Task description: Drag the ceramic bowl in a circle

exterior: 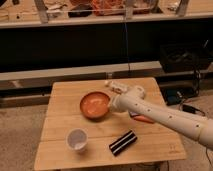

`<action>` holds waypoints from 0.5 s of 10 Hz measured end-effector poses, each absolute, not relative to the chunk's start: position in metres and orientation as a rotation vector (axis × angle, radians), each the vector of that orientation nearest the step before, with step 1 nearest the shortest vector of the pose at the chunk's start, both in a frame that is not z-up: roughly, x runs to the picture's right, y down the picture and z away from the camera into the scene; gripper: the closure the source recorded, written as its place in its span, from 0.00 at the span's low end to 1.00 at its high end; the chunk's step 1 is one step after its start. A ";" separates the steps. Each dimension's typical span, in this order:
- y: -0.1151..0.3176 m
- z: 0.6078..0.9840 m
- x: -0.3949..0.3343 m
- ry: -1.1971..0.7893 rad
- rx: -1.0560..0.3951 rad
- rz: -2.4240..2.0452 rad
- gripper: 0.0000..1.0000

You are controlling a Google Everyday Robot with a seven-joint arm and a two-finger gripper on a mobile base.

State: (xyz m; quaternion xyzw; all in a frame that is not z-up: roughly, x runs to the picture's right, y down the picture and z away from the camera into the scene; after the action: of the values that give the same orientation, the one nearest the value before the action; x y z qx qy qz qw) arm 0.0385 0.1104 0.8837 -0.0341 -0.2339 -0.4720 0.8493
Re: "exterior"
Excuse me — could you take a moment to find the orange ceramic bowl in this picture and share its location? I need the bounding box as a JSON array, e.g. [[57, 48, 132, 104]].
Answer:
[[80, 91, 110, 120]]

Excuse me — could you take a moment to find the black power adapter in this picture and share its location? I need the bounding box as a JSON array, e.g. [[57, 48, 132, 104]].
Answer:
[[182, 104, 197, 114]]

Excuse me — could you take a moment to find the hanging black cable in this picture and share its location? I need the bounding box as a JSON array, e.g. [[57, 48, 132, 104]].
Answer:
[[123, 13, 132, 79]]

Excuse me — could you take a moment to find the white plastic cup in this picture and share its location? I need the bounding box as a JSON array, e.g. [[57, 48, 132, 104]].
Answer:
[[66, 128, 88, 153]]

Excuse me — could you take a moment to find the black white striped box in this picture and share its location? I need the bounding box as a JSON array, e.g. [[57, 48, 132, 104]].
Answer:
[[109, 130, 137, 156]]

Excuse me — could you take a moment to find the orange handled tool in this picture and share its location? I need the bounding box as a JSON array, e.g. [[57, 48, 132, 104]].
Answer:
[[129, 111, 154, 124]]

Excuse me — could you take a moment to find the black box on floor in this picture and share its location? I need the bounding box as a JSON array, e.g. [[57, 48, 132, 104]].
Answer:
[[159, 43, 213, 73]]

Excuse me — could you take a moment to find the wooden table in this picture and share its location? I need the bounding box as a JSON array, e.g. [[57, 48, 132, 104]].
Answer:
[[34, 80, 186, 171]]

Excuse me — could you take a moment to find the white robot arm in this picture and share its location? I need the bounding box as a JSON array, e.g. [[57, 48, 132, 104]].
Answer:
[[110, 86, 213, 150]]

